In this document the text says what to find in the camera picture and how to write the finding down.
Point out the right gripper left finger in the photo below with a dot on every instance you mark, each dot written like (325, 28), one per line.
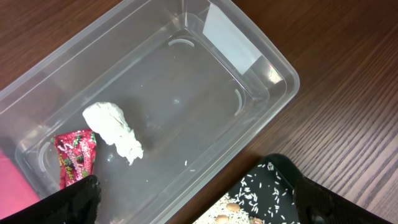
(75, 204)

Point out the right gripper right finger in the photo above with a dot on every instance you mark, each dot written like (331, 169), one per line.
(316, 204)

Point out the red candy wrapper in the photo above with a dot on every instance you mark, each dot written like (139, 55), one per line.
(76, 154)

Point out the food scraps and rice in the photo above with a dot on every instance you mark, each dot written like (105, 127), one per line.
(248, 202)

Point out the white napkin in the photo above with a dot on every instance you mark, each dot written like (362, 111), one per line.
(107, 119)

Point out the black rectangular tray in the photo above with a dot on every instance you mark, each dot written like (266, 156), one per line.
(270, 193)

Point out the red plastic tray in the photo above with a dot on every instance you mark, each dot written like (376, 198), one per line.
(16, 192)

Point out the clear plastic bin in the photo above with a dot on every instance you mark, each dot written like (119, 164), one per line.
(196, 80)

